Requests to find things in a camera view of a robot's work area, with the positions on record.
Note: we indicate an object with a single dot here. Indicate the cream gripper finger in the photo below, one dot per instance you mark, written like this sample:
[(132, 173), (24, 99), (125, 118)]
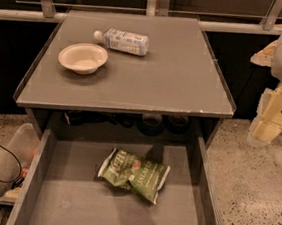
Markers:
[(264, 56), (267, 124)]

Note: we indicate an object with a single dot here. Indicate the green jalapeno chip bag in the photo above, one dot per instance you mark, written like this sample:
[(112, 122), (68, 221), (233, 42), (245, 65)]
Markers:
[(134, 173)]

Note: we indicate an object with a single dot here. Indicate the grey cabinet with counter top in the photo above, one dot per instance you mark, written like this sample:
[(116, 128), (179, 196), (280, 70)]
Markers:
[(178, 75)]

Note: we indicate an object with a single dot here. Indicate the open grey top drawer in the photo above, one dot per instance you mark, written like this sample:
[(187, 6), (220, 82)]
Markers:
[(63, 188)]

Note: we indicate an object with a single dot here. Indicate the dark round container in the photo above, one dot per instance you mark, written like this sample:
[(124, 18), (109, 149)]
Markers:
[(176, 124)]

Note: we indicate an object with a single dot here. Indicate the dark tape roll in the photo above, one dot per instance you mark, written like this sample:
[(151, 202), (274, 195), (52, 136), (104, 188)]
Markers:
[(151, 124)]

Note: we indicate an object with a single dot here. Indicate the clear plastic water bottle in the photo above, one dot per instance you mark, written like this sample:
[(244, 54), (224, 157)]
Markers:
[(118, 40)]

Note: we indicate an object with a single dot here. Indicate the white paper bowl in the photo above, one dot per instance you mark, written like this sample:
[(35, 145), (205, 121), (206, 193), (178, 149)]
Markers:
[(83, 58)]

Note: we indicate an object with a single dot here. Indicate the clear plastic storage bin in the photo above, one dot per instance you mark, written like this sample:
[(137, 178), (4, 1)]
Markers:
[(15, 160)]

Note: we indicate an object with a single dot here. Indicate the metal railing frame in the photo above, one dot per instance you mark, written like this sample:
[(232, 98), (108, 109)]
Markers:
[(235, 16)]

